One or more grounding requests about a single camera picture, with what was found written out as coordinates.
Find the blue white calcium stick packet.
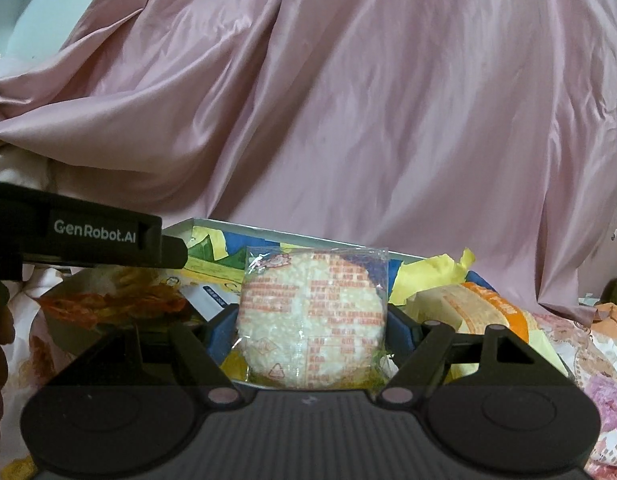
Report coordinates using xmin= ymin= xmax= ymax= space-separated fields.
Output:
xmin=179 ymin=283 xmax=239 ymax=322

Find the red orange snack packet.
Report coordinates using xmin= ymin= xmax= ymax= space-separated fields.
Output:
xmin=37 ymin=268 xmax=190 ymax=330

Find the yellow orange bread packet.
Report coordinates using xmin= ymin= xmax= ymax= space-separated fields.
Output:
xmin=405 ymin=282 xmax=569 ymax=376

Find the round rice cracker packet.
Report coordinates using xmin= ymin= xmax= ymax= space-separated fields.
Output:
xmin=236 ymin=247 xmax=389 ymax=390

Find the yellow blue dinosaur snack bag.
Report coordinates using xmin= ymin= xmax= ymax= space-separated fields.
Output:
xmin=184 ymin=226 xmax=475 ymax=388

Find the pale pink duvet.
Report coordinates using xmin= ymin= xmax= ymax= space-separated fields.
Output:
xmin=0 ymin=54 xmax=90 ymax=201

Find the floral bed sheet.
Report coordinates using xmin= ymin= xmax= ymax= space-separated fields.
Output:
xmin=0 ymin=269 xmax=617 ymax=479

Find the grey shallow cardboard box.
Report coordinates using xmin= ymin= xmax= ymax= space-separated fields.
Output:
xmin=42 ymin=216 xmax=574 ymax=391

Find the orange cloth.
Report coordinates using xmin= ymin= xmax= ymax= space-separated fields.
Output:
xmin=591 ymin=302 xmax=617 ymax=339

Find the pink satin curtain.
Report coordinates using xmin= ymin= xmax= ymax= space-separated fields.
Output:
xmin=0 ymin=0 xmax=617 ymax=326

